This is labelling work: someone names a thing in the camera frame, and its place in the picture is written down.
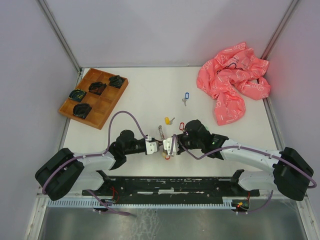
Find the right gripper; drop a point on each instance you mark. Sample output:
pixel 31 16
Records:
pixel 180 150

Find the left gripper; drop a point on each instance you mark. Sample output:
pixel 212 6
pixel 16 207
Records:
pixel 159 144

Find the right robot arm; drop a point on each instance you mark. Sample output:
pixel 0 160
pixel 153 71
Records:
pixel 284 171

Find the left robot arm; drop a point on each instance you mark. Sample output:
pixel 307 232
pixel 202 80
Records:
pixel 67 172

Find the key with red tag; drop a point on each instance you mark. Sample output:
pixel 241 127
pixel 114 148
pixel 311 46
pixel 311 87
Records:
pixel 182 127

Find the key with yellow tag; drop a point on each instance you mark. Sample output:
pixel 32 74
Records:
pixel 169 121

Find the key with light blue tag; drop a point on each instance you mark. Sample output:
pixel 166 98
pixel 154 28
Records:
pixel 185 99

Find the black coiled item in tray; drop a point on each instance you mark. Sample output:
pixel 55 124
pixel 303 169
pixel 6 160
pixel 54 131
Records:
pixel 116 81
pixel 97 87
pixel 81 110

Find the wooden compartment tray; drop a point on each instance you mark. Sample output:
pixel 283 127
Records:
pixel 102 105

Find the pink patterned cloth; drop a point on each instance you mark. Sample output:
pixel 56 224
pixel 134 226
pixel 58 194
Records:
pixel 233 72

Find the black green coiled item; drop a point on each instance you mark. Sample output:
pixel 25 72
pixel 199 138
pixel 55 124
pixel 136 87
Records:
pixel 77 95

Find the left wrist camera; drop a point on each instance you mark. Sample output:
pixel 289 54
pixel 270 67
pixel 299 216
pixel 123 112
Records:
pixel 151 145

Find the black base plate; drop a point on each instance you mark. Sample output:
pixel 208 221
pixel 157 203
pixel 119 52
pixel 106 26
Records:
pixel 143 189

